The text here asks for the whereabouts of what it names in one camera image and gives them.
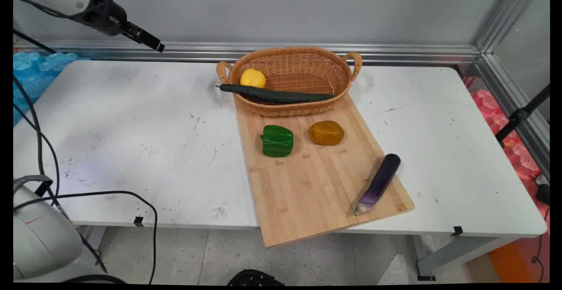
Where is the horizontal aluminium frame rail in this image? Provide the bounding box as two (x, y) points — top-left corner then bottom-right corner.
(13, 40), (483, 66)

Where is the purple toy eggplant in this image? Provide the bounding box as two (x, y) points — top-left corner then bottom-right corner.
(353, 153), (402, 216)

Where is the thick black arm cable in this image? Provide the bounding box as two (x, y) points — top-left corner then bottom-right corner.
(13, 74), (108, 274)

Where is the orange floor panel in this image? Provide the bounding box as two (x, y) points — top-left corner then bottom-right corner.
(487, 236), (550, 284)

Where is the yellow toy bell pepper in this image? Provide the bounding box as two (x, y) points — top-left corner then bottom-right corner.
(240, 68), (267, 89)

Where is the grey velcro cable strap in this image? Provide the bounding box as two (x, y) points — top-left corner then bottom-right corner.
(13, 175), (54, 198)

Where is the green toy bell pepper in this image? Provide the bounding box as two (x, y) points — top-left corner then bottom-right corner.
(259, 125), (294, 158)

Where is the grey metal table leg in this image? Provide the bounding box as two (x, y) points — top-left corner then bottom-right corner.
(412, 235), (521, 282)
(76, 225), (108, 266)

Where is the orange-brown toy potato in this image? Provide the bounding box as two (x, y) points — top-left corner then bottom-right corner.
(308, 120), (345, 147)

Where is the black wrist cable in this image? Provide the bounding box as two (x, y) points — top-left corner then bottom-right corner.
(13, 0), (129, 32)

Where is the thin black floor cable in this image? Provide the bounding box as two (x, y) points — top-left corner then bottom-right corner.
(530, 206), (550, 283)

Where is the woven wicker basket with handles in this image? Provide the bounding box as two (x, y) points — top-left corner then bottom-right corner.
(216, 47), (363, 117)

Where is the black tripod pole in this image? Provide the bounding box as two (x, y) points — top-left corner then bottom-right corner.
(495, 84), (550, 147)

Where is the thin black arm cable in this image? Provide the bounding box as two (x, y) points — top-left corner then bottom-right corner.
(13, 104), (61, 203)

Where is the black device with grey top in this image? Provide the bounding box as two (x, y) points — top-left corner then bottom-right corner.
(534, 174), (550, 206)

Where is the black round floor object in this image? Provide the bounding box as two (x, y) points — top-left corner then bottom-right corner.
(227, 269), (286, 286)

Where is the pink bubble wrap sheet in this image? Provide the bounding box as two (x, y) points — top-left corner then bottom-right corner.
(461, 76), (550, 194)

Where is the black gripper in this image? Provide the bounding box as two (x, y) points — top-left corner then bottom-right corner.
(70, 0), (166, 53)

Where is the black looping floor cable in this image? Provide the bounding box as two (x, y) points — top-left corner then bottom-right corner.
(13, 190), (159, 285)

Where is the blue bubble wrap sheet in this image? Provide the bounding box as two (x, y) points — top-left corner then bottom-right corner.
(13, 51), (90, 127)

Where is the slanted aluminium frame rail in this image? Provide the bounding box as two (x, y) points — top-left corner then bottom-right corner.
(475, 53), (550, 181)

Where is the dark green toy cucumber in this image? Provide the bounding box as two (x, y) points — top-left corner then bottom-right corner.
(216, 84), (336, 104)

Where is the vertical aluminium frame post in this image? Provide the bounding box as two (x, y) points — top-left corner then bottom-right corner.
(476, 0), (535, 54)

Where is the bamboo cutting board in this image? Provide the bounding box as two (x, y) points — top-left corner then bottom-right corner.
(233, 93), (415, 248)

